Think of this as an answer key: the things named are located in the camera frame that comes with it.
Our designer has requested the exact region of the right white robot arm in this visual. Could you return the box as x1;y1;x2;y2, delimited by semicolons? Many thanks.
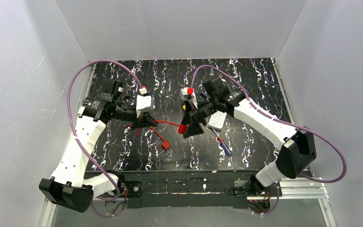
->
178;77;316;195

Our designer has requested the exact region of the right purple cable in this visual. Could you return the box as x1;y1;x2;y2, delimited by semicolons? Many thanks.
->
190;64;347;217

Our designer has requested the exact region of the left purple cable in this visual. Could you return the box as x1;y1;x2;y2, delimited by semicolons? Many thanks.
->
67;59;147;218

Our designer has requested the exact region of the blue red screwdriver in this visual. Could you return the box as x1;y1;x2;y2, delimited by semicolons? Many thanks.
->
212;129;233;157

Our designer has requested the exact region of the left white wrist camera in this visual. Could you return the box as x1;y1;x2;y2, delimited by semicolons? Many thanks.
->
136;87;154;116

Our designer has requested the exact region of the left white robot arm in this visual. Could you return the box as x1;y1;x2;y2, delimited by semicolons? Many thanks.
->
39;79;157;213

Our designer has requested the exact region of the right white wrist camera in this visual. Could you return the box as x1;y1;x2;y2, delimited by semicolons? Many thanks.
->
179;87;198;108

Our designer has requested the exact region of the white rectangular box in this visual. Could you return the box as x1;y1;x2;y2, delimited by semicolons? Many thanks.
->
208;111;227;131

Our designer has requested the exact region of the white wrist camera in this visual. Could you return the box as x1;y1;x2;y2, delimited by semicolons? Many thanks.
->
179;87;198;108
136;87;154;116

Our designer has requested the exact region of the purple cable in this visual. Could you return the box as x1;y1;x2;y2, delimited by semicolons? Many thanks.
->
190;64;347;217
67;59;147;218

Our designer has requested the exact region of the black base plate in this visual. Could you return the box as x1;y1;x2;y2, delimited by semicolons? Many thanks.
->
95;170;282;210

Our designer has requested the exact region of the aluminium frame rail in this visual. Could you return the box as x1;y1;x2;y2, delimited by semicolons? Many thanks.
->
39;64;104;213

